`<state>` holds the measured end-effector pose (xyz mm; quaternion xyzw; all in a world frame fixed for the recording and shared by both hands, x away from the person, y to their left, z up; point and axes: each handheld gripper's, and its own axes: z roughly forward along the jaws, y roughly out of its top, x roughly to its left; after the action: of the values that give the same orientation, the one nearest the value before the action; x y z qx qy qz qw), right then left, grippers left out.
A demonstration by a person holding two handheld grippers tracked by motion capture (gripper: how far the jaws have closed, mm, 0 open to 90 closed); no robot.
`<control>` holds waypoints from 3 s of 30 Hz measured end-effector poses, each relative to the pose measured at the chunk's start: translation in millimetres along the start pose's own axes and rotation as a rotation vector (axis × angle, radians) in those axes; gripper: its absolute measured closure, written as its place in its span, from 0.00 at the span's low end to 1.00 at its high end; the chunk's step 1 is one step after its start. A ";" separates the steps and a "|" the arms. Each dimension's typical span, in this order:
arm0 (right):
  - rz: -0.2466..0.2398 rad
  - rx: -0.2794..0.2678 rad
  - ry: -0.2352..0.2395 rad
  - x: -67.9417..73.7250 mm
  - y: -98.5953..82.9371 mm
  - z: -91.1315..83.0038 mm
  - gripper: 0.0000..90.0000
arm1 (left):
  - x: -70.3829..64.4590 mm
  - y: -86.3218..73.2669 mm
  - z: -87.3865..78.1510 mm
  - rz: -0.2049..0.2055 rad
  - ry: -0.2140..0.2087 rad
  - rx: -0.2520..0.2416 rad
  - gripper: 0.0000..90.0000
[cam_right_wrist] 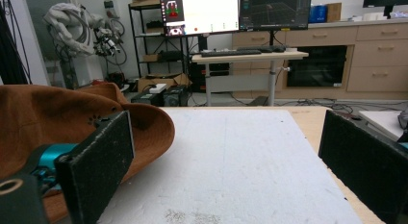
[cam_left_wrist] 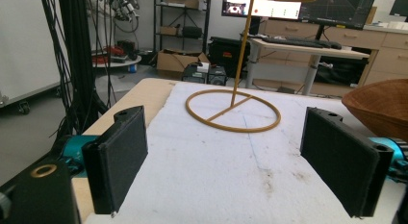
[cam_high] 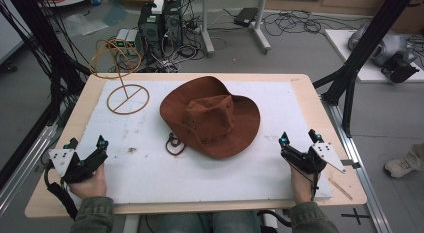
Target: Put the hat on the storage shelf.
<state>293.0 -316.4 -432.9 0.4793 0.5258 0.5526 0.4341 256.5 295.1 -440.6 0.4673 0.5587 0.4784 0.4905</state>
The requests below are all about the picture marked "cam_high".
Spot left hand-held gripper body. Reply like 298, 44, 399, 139
48, 147, 109, 185

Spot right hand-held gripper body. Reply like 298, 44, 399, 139
281, 141, 347, 175

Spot brown cowboy hat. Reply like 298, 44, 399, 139
159, 75, 261, 160

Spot person's right hand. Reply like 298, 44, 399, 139
289, 164, 321, 205

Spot person's left hand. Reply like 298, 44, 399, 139
68, 162, 108, 200

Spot thin wooden strip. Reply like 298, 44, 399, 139
327, 177, 354, 201

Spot white foam mat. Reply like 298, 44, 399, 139
70, 79, 335, 205

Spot white table leg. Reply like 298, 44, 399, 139
122, 214, 142, 233

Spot white floor board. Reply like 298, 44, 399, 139
324, 28, 424, 84

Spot black device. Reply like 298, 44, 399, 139
380, 52, 421, 84

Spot grey electronic device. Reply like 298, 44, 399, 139
115, 28, 140, 49

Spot person's legs in jeans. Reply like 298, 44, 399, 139
154, 211, 262, 233

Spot grey rounded shell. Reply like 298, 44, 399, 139
347, 23, 418, 68

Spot white desk leg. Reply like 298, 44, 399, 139
199, 0, 216, 58
250, 0, 272, 55

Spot clear plastic sheet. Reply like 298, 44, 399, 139
62, 12, 109, 37

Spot black computer tower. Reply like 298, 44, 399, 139
137, 2, 165, 58
162, 0, 184, 48

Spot white panel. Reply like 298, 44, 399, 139
0, 0, 25, 66

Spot black flat box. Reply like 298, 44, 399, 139
233, 7, 259, 28

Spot white box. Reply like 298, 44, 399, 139
151, 0, 165, 15

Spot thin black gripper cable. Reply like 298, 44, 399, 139
310, 166, 321, 202

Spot black sleeved gripper cable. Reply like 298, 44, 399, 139
43, 158, 80, 221

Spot metal bracket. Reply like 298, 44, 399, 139
340, 158, 362, 170

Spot aluminium rail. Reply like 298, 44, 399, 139
0, 123, 58, 216
320, 95, 394, 233

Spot brown wire hat stand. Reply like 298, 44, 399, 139
88, 38, 151, 116

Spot black cable under table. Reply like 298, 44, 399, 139
256, 209, 293, 228

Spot black metal frame stand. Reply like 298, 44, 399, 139
312, 0, 418, 138
5, 0, 92, 106

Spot tangle of black floor cables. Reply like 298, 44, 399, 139
262, 10, 356, 38

